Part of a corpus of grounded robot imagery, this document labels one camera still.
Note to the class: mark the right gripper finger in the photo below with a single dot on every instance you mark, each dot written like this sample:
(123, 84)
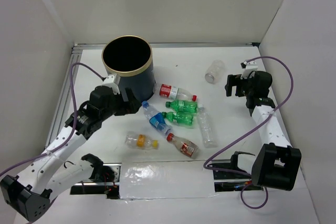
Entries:
(234, 80)
(232, 91)

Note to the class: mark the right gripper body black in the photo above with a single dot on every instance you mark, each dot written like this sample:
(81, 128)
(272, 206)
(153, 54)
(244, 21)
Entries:
(249, 89)

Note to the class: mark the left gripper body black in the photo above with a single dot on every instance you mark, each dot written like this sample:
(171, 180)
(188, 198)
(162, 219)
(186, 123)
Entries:
(115, 107)

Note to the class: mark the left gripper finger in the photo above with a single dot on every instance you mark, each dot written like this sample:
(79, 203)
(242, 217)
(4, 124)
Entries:
(129, 108)
(131, 99)

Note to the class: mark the clear capless jar bottle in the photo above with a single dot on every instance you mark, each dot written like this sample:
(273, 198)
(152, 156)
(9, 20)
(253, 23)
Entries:
(215, 71)

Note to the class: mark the clear bottle blue label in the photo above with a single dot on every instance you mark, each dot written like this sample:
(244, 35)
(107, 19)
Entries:
(155, 118)

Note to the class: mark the clear bottle yellow cap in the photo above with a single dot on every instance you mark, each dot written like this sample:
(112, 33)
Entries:
(141, 141)

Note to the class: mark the long clear bottle white cap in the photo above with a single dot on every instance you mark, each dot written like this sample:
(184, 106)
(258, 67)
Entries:
(205, 126)

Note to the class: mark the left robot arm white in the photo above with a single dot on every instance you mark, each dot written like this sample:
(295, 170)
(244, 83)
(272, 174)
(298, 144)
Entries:
(32, 191)

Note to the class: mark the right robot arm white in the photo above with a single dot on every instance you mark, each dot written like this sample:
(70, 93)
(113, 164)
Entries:
(277, 164)

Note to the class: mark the red label bottle near bin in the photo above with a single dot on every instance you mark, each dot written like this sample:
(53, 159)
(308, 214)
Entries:
(174, 93)

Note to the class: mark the dark blue round bin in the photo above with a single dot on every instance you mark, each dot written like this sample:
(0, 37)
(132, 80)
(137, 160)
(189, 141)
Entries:
(131, 57)

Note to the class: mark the upper green bottle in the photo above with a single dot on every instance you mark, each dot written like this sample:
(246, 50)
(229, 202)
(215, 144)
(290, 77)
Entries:
(182, 106)

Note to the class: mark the green bottle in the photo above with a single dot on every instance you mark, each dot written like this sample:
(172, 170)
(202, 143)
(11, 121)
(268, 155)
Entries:
(182, 106)
(180, 118)

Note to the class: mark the lower green bottle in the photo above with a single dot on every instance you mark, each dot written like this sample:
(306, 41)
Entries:
(180, 118)

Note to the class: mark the red cap bottle front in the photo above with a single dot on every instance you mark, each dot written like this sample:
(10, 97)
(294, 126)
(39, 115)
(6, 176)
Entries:
(183, 145)

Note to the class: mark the white plastic sheet front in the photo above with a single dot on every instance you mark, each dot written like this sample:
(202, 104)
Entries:
(165, 180)

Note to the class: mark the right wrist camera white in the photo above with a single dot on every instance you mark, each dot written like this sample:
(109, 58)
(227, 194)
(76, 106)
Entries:
(248, 67)

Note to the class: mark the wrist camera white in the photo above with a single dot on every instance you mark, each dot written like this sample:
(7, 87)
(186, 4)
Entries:
(248, 67)
(112, 81)

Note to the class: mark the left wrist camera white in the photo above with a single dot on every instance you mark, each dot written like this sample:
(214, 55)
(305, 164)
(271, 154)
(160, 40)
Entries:
(112, 81)

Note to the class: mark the aluminium frame rail left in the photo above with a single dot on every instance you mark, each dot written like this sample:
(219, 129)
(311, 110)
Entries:
(62, 106)

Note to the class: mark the aluminium frame rail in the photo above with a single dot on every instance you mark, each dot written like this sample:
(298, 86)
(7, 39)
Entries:
(174, 45)
(62, 106)

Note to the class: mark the aluminium frame rail back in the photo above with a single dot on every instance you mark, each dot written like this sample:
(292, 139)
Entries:
(174, 45)

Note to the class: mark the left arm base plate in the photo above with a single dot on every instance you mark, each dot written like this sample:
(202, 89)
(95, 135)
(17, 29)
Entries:
(107, 185)

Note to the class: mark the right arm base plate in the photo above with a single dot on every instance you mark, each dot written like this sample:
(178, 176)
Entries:
(225, 181)

